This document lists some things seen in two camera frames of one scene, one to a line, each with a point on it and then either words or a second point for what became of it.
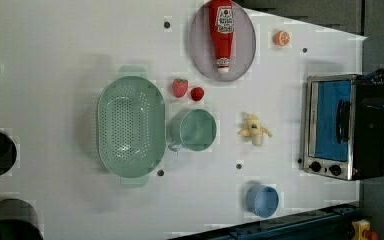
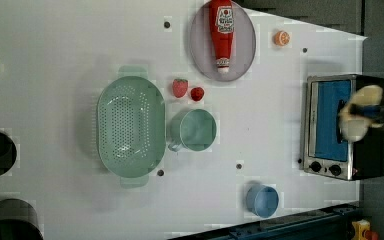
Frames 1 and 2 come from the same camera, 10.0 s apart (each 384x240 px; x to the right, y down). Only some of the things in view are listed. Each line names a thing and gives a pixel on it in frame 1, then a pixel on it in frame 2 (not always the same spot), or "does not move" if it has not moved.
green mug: (194, 130) does not move
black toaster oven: (343, 138) does not move
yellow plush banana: (254, 130) to (355, 128)
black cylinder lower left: (9, 219) does not move
